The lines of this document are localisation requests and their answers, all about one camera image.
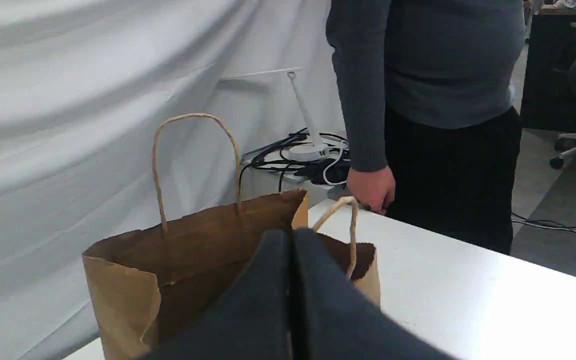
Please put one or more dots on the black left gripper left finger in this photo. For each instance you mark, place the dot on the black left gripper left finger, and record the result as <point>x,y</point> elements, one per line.
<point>249,321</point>

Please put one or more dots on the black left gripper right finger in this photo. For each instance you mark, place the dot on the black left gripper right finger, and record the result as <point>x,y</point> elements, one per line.
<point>338,322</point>

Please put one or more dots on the brown paper bag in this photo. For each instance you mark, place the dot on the brown paper bag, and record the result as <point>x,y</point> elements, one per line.
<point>148,285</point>

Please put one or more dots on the dark grey sleeved forearm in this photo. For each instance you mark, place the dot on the dark grey sleeved forearm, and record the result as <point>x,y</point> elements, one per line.
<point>356,30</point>

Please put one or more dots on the person's bare hand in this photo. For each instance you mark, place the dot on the person's bare hand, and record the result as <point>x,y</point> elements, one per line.
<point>374,190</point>

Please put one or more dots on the person's dark clothed torso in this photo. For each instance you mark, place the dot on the person's dark clothed torso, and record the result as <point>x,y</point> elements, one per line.
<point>452,133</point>

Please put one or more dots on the white draped backdrop cloth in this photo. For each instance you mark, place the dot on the white draped backdrop cloth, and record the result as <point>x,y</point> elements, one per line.
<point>84,84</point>

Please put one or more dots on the white camera stand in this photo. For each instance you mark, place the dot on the white camera stand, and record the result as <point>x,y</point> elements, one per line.
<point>313,149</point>

